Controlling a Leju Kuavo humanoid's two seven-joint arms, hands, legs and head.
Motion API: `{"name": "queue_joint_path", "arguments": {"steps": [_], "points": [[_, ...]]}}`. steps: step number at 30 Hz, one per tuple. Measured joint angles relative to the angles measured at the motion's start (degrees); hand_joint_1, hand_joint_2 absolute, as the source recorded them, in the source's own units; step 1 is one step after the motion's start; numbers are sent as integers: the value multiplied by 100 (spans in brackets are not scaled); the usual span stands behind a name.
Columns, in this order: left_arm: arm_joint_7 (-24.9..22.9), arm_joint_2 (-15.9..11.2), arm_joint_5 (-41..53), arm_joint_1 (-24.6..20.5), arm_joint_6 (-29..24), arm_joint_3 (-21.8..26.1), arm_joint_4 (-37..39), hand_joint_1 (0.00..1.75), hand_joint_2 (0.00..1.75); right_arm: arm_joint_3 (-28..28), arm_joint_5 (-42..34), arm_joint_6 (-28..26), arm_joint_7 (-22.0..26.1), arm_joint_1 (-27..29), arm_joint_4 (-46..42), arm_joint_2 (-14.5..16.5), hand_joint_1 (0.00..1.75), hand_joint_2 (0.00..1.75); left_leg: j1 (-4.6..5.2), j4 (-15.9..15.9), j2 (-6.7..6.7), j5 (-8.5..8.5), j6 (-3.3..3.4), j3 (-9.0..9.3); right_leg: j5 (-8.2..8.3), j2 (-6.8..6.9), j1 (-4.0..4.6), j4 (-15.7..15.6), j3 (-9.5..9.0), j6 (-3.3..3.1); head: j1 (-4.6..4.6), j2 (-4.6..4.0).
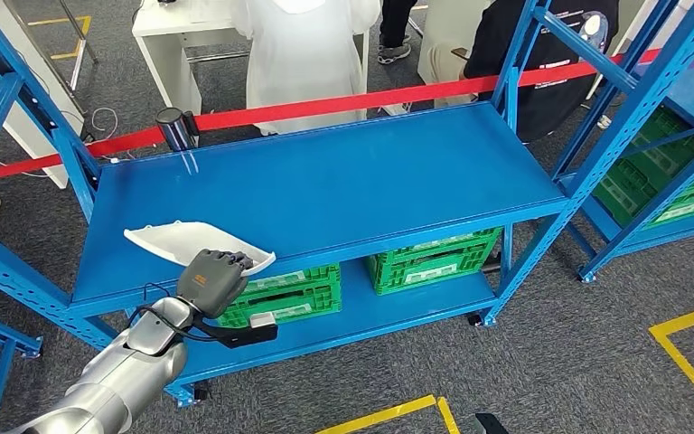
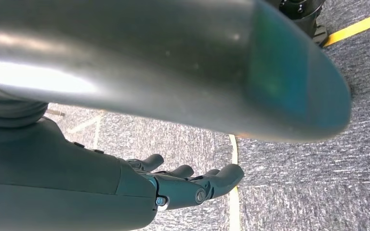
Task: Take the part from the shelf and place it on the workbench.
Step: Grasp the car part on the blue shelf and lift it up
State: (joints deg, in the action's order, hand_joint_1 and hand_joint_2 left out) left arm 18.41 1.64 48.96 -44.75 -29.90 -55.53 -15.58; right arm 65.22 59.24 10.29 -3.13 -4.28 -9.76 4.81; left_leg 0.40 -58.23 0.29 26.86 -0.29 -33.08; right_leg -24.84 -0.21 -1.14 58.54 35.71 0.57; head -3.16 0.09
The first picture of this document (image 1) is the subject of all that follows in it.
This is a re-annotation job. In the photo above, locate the blue metal shelf rack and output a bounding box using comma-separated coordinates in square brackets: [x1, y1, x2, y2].
[0, 0, 694, 410]
[0, 304, 44, 434]
[553, 0, 694, 284]

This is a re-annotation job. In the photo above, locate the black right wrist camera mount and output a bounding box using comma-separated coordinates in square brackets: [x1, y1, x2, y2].
[474, 411, 510, 434]

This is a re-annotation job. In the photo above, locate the white table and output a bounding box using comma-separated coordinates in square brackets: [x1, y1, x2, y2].
[131, 0, 252, 115]

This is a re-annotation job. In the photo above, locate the red barrier tape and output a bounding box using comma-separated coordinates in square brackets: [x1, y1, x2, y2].
[0, 36, 694, 183]

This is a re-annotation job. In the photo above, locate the white curved plastic part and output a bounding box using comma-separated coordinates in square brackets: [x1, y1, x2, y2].
[123, 220, 277, 278]

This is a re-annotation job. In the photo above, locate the chrome metal frame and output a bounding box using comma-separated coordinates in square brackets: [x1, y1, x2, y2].
[56, 0, 98, 91]

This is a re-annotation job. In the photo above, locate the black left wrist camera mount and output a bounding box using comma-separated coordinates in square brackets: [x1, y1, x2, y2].
[193, 311, 279, 351]

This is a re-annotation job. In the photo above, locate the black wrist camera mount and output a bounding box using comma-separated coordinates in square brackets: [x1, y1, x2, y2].
[193, 311, 279, 351]
[474, 411, 510, 434]

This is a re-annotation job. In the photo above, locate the white cabinet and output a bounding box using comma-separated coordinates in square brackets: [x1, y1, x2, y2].
[417, 0, 492, 85]

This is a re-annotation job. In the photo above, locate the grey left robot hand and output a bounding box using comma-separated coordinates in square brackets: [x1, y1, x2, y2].
[176, 249, 256, 320]

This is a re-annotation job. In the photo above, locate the black barrier post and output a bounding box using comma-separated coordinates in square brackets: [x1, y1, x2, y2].
[155, 107, 201, 152]

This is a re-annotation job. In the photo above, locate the white panel board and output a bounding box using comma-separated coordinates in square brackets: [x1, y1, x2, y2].
[0, 0, 85, 190]

